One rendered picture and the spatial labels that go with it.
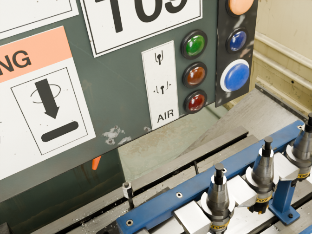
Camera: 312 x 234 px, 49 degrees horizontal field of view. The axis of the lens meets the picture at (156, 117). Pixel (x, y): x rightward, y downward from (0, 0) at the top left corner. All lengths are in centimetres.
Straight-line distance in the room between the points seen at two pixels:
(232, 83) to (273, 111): 112
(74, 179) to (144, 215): 68
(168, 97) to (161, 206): 38
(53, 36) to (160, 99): 12
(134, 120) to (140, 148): 135
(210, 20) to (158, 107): 9
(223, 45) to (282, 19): 102
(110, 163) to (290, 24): 81
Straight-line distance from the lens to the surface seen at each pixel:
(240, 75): 36
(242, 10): 32
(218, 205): 65
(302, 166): 78
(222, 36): 33
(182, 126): 175
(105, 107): 29
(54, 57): 25
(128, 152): 166
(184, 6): 29
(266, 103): 150
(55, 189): 131
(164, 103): 32
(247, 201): 70
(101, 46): 26
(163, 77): 30
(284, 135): 81
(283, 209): 105
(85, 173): 131
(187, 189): 69
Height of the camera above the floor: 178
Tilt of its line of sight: 41 degrees down
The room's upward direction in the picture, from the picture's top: 7 degrees counter-clockwise
